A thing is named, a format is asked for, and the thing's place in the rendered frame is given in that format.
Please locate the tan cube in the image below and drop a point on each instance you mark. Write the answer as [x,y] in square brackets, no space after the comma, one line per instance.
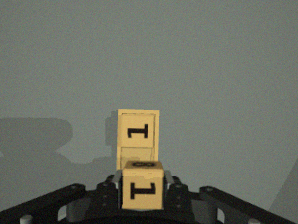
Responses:
[137,131]
[143,185]

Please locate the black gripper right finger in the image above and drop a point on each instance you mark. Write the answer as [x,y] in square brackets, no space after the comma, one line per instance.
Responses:
[177,205]

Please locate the tan rectangular tray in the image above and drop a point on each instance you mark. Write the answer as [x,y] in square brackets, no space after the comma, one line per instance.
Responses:
[134,154]

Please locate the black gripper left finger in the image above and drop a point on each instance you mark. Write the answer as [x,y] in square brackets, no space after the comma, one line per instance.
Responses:
[105,200]

